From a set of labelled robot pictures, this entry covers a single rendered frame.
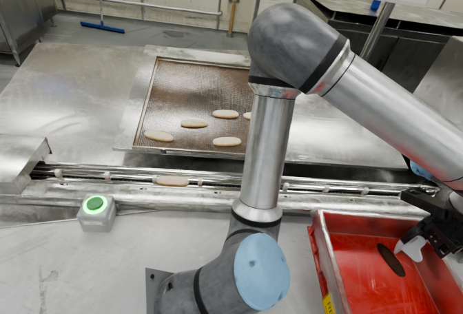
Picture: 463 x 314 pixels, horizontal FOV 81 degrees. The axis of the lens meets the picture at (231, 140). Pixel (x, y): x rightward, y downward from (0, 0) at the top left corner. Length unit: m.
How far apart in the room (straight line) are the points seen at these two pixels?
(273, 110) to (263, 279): 0.30
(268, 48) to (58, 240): 0.70
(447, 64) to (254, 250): 0.90
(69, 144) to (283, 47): 0.87
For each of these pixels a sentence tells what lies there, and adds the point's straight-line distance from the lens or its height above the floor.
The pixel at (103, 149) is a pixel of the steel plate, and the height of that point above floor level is 0.82.
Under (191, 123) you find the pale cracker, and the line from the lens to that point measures 0.98.
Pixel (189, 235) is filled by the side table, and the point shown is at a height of 0.82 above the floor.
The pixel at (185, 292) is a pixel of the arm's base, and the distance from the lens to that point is 0.57.
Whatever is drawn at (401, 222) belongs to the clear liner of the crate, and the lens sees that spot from 0.94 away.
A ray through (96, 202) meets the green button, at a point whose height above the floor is 0.91.
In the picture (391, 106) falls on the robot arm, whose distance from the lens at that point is 0.43.
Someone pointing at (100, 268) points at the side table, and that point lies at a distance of 0.79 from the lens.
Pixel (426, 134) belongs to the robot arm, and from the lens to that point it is 0.45.
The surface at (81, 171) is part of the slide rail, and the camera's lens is 0.95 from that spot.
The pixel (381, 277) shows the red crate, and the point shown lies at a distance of 0.91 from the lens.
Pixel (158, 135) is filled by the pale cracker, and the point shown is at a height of 0.91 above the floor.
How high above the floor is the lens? 1.52
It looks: 41 degrees down
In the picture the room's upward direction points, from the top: 10 degrees clockwise
